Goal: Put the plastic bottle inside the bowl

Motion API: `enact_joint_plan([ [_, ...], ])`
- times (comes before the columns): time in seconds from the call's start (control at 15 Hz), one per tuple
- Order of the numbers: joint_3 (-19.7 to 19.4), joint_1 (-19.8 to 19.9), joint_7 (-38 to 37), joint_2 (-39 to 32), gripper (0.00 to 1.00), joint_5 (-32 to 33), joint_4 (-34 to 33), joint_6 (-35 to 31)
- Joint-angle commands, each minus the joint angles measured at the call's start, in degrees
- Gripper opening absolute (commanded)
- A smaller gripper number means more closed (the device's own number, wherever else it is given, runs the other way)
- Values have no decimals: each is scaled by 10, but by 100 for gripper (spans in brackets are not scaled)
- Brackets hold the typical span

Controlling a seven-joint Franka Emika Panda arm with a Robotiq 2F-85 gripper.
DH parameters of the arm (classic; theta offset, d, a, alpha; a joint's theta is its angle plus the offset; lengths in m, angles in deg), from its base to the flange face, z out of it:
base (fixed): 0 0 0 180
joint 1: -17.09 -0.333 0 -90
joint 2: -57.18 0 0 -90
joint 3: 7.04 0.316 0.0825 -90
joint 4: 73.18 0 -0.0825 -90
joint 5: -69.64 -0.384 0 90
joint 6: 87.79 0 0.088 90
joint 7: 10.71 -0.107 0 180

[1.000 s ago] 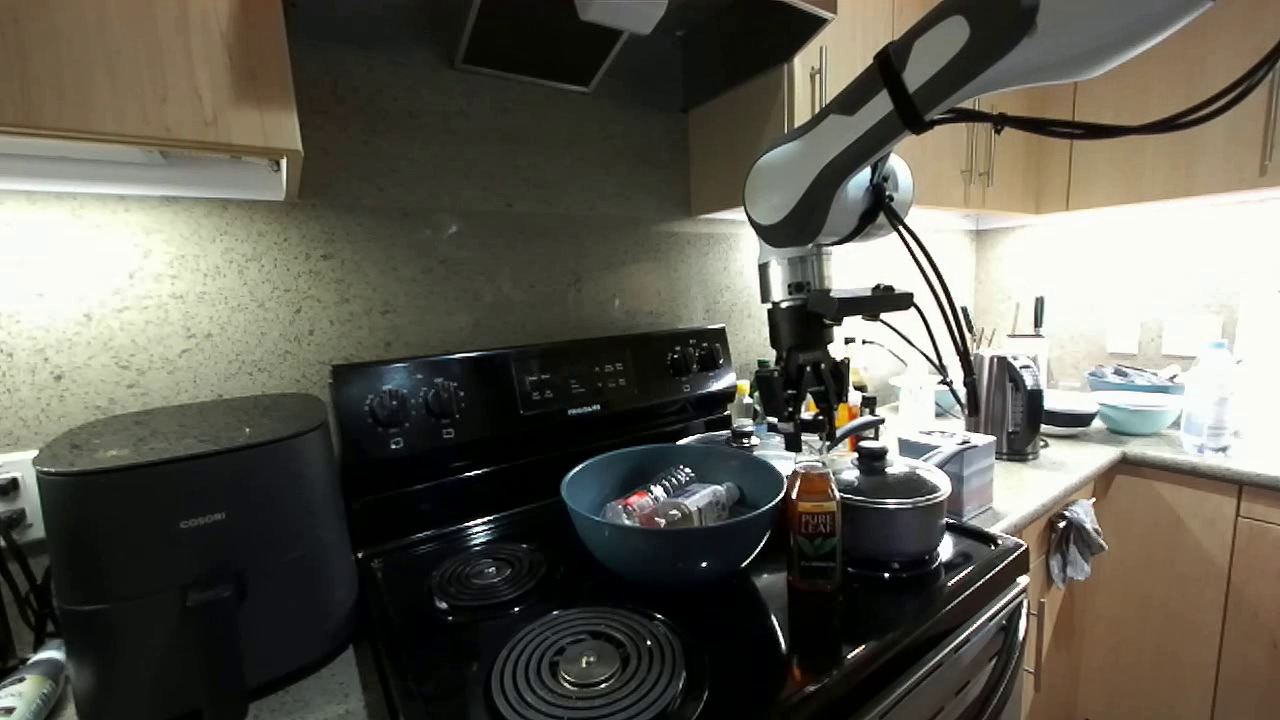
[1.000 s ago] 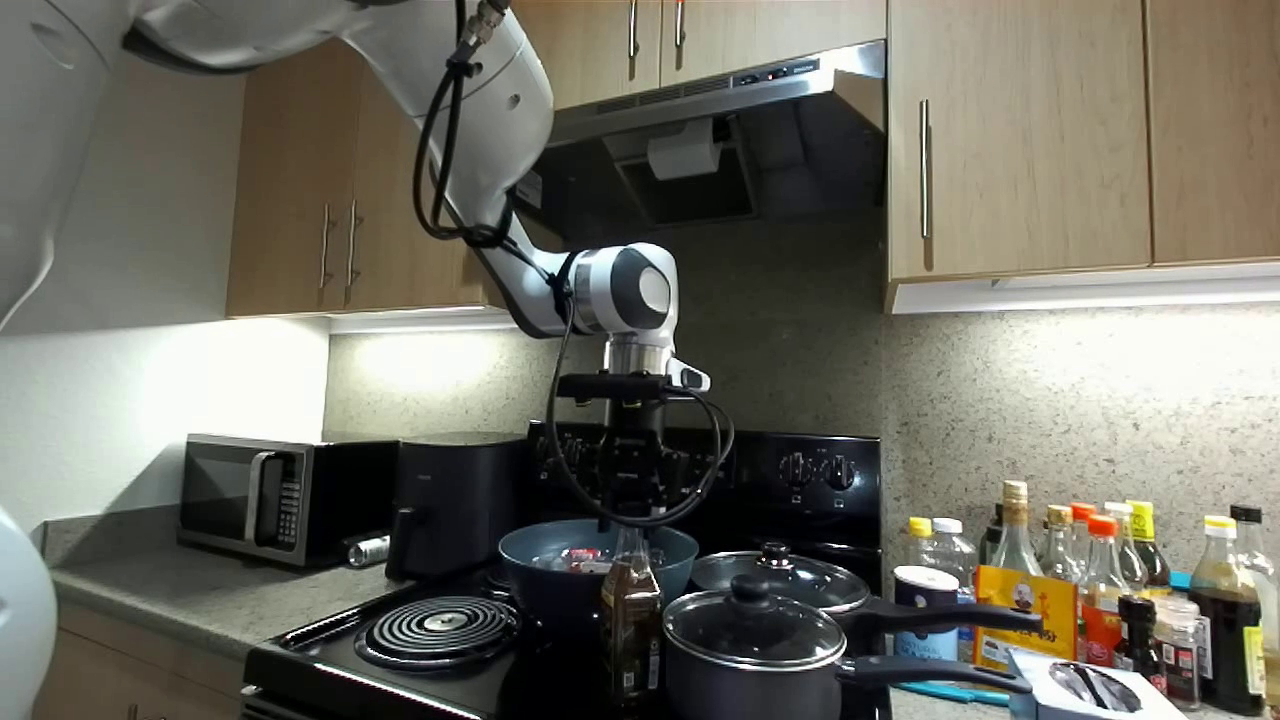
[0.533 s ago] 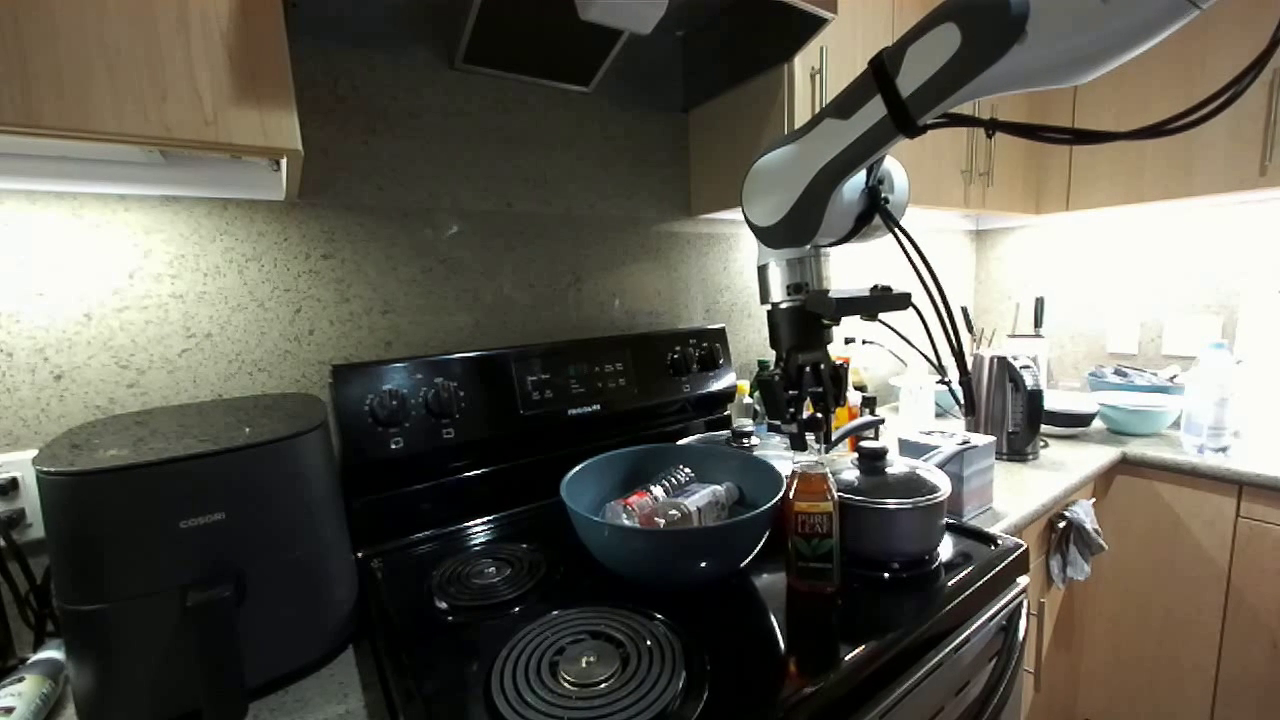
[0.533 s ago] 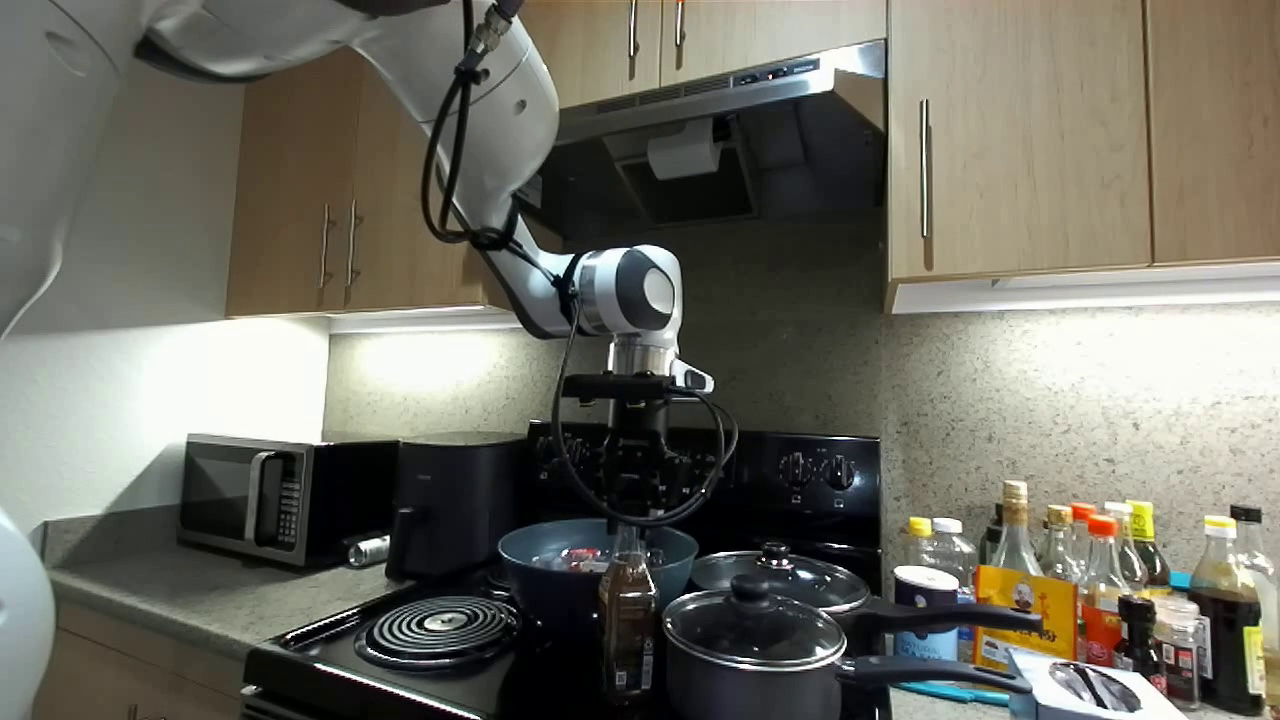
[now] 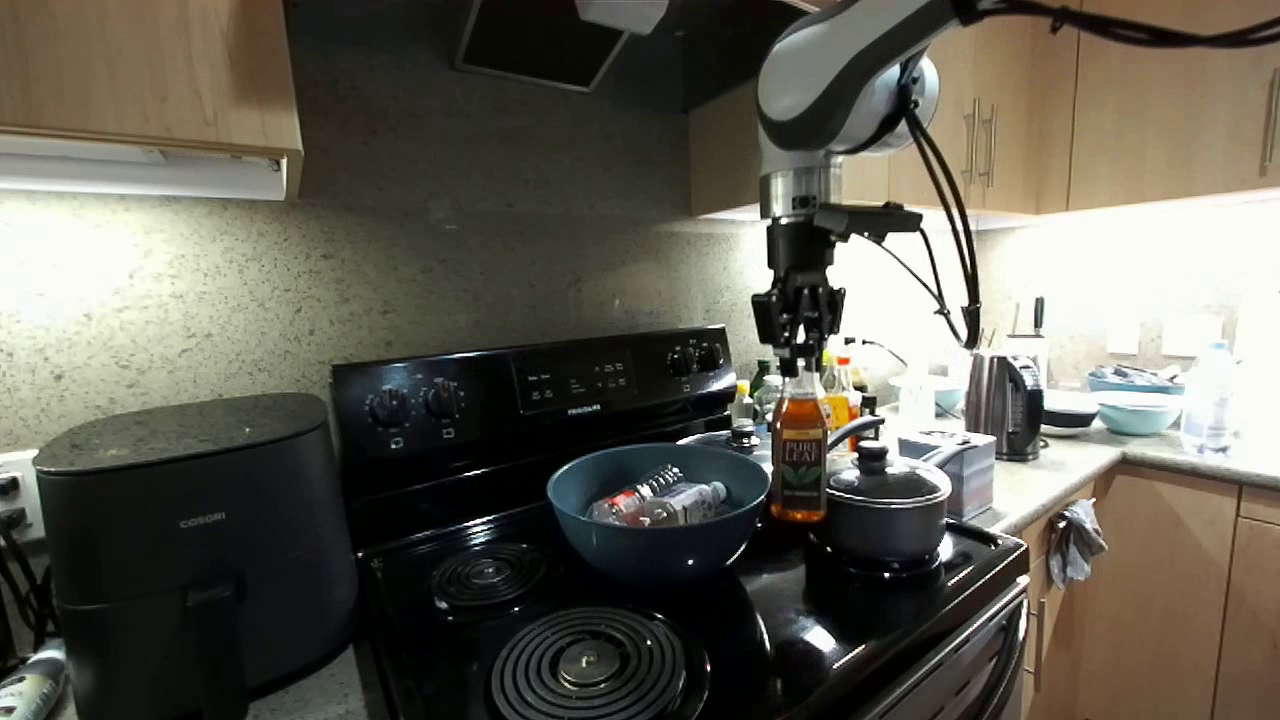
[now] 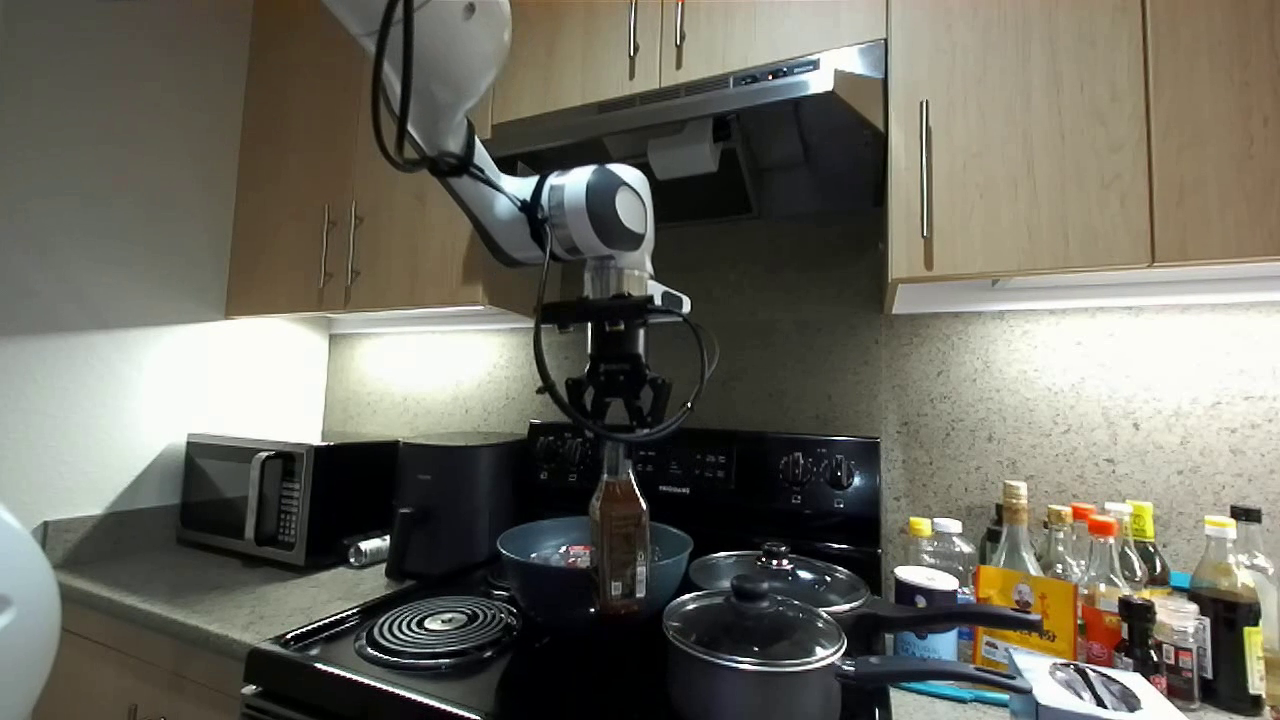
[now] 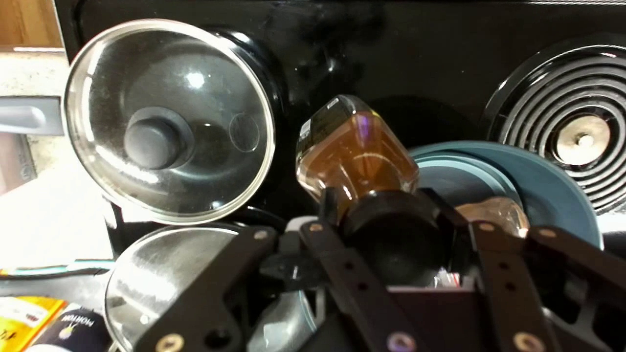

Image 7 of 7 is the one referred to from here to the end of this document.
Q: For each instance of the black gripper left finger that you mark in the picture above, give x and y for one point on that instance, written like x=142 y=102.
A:
x=352 y=280

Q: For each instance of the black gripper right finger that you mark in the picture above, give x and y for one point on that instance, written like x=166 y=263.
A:
x=508 y=286

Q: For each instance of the brown liquid bottle black cap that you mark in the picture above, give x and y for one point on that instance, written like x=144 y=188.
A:
x=352 y=157

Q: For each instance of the blue bowl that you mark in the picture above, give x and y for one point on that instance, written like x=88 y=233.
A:
x=559 y=188

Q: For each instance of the black coil burner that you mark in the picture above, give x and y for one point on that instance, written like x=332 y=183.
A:
x=540 y=110

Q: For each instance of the glass lid black knob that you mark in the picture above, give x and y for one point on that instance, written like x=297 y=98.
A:
x=195 y=130

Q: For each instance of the black electric stove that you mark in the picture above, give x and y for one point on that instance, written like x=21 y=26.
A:
x=422 y=51

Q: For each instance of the blue salt canister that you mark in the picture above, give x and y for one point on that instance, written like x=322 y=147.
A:
x=70 y=329

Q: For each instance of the teal flat item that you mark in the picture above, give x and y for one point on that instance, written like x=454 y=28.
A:
x=51 y=269

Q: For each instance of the yellow food box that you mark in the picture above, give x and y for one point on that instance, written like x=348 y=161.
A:
x=25 y=323

